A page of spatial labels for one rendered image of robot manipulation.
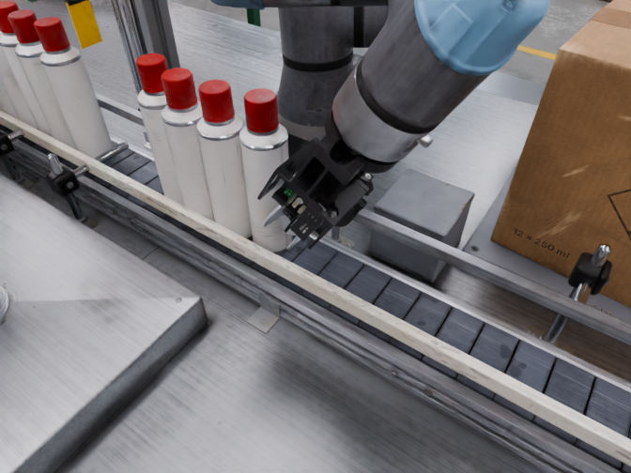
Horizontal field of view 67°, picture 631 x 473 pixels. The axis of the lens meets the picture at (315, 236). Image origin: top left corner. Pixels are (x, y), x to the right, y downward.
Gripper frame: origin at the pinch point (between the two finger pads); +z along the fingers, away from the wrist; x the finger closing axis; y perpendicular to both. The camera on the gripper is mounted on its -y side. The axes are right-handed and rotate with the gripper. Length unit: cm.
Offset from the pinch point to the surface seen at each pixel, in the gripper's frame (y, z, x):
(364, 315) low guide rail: 5.1, -4.0, 12.5
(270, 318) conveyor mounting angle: 7.0, 8.2, 6.1
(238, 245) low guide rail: 5.0, 4.4, -2.9
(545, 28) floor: -340, 99, 15
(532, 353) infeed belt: -2.6, -9.7, 27.8
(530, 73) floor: -266, 93, 26
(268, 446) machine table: 19.3, 3.8, 14.4
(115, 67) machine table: -28, 45, -56
